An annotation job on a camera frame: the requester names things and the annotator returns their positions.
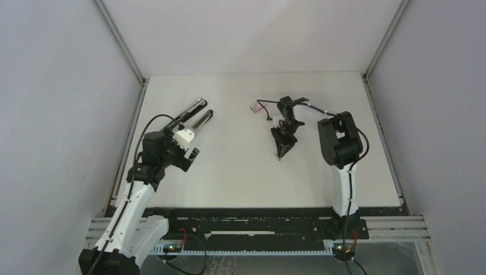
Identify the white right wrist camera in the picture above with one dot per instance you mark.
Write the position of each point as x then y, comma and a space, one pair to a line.
270, 122

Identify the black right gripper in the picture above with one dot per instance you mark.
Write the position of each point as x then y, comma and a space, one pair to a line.
283, 145

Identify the black stapler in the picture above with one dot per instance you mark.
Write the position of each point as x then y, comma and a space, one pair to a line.
192, 110

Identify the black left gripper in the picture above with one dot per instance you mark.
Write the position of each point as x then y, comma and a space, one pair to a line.
182, 162

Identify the aluminium frame rail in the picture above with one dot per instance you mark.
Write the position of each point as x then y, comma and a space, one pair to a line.
293, 235

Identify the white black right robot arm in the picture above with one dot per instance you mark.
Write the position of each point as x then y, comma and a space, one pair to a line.
339, 139

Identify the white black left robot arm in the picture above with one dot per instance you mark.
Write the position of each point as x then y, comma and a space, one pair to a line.
123, 248

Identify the red white staple box sleeve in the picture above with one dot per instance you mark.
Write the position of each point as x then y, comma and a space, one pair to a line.
255, 107

